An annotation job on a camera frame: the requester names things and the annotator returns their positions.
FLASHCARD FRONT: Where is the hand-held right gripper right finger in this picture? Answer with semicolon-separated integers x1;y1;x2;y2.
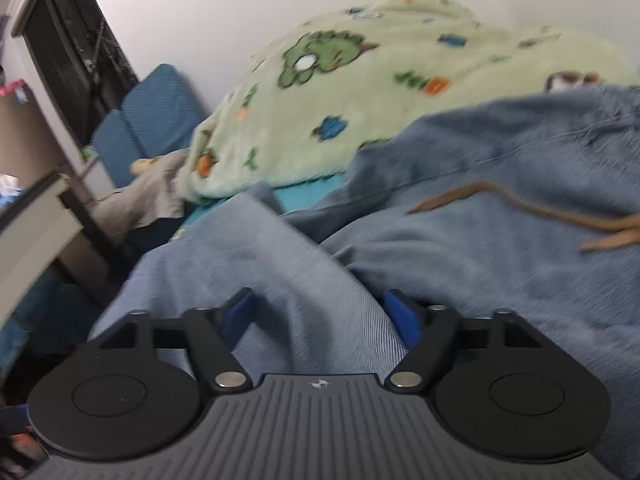
384;289;547;395

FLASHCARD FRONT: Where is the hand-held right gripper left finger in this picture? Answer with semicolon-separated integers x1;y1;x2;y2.
92;287;255;394

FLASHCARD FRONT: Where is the light blue denim jacket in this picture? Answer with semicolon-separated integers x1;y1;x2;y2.
89;84;640;478

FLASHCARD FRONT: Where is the teal printed bed sheet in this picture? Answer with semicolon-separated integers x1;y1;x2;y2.
172;174;347;241

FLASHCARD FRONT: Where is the grey cloth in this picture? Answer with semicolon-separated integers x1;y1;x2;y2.
94;151;193;243

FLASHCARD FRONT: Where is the blue pillow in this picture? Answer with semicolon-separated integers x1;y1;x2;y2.
90;62;207;188

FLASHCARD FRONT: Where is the white desk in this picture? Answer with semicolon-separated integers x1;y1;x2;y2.
0;169;87;323

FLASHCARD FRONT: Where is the green printed fleece blanket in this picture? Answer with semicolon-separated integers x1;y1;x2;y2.
177;0;638;206

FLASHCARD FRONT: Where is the dark window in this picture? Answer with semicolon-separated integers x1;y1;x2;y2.
10;0;141;147

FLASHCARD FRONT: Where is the pink item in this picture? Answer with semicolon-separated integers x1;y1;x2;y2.
0;79;30;103

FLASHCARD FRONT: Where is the brown cord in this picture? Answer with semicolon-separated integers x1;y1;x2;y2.
405;182;640;253

